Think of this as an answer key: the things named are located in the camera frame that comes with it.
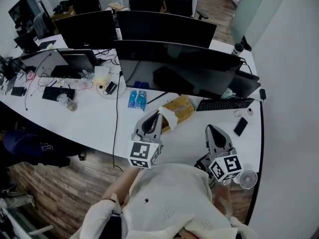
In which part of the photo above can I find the white paper pack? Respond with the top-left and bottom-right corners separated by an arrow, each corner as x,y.
92,66 -> 111,86

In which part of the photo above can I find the black power cable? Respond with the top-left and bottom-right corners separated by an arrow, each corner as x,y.
112,70 -> 125,169

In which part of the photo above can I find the black water bottle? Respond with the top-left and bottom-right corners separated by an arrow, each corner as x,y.
231,42 -> 246,57

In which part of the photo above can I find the small white desk fan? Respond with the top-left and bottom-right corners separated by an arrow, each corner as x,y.
239,169 -> 258,190

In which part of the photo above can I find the phone on white charger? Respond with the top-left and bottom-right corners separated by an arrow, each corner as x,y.
97,81 -> 119,99

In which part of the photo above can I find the black smartphone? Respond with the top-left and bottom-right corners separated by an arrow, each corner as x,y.
233,117 -> 249,137

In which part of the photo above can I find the small black tablet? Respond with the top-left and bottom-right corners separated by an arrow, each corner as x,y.
10,86 -> 26,98

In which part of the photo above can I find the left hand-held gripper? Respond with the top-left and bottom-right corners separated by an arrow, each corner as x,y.
128,111 -> 164,170

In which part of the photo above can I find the clear plastic cup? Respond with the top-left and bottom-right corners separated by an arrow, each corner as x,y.
56,93 -> 78,112

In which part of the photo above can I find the person's left forearm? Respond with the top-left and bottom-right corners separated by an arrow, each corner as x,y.
102,167 -> 141,205

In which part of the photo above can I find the small black keyboard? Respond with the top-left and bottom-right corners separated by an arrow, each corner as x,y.
41,86 -> 76,102

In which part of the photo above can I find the cardboard box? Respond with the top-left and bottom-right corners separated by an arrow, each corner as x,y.
50,4 -> 77,22

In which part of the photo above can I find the blue plastic packet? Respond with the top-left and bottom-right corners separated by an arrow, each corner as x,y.
127,89 -> 148,112

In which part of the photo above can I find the yellow woven tissue box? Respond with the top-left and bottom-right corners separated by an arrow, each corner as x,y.
159,95 -> 195,134

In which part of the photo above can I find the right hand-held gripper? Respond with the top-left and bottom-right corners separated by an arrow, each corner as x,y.
195,124 -> 244,184

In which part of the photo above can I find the person's right forearm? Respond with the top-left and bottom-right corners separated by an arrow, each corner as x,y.
213,182 -> 233,218

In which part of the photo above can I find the navy jacket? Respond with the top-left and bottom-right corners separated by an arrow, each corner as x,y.
1,129 -> 84,167

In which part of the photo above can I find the dark laptop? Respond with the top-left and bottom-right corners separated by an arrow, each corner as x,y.
50,48 -> 101,80

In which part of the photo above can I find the long black keyboard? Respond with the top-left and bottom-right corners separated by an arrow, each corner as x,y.
195,98 -> 256,112

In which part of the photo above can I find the person's white shirt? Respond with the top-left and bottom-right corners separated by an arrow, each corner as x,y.
73,162 -> 261,239

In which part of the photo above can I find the large black curved monitor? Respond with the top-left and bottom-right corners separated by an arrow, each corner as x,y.
114,39 -> 245,100

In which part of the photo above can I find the black laptop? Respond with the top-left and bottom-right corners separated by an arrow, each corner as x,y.
228,69 -> 262,100

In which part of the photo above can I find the white tissue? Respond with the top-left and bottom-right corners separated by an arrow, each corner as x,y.
158,106 -> 179,132

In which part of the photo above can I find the small black monitor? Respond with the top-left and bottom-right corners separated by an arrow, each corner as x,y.
13,32 -> 41,55

